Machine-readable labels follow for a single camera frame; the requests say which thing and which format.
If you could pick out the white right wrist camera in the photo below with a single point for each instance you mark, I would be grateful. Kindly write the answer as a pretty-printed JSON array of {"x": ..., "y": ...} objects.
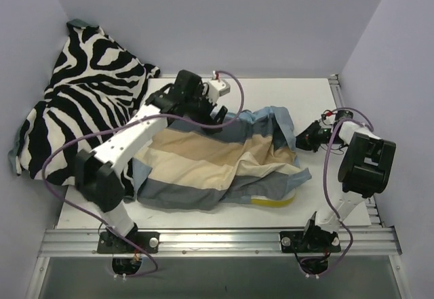
[{"x": 327, "y": 117}]

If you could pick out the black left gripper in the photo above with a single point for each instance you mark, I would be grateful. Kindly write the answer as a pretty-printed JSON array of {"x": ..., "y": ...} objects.
[{"x": 206, "y": 110}]

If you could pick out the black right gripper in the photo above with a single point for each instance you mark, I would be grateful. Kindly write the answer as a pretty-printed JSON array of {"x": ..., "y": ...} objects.
[{"x": 312, "y": 137}]

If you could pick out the blue-grey fabric pillowcase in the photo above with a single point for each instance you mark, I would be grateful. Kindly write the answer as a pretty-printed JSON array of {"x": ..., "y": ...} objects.
[{"x": 185, "y": 168}]

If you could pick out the zebra print cushion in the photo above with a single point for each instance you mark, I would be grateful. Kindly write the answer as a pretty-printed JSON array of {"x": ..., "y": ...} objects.
[{"x": 96, "y": 85}]

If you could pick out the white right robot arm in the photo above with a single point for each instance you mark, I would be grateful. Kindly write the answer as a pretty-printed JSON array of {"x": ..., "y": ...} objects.
[{"x": 363, "y": 172}]

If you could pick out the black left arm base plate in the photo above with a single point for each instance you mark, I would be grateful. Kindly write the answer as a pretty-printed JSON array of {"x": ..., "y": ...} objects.
[{"x": 111, "y": 244}]

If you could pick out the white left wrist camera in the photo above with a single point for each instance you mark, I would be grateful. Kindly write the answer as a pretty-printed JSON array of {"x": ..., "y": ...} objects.
[{"x": 215, "y": 88}]

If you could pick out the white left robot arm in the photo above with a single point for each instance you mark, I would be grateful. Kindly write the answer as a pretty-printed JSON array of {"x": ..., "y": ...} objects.
[{"x": 103, "y": 175}]

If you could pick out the aluminium extrusion rail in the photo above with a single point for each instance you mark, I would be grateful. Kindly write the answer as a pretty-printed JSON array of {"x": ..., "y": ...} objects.
[{"x": 77, "y": 243}]

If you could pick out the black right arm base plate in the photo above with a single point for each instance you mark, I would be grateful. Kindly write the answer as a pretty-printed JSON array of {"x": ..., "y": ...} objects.
[{"x": 319, "y": 242}]

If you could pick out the cream pillow with yellow edge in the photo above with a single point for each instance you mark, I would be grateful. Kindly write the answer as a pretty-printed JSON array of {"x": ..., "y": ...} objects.
[{"x": 273, "y": 203}]

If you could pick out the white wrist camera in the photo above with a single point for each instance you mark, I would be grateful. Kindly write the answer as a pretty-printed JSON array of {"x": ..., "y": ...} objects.
[
  {"x": 215, "y": 88},
  {"x": 327, "y": 117}
]

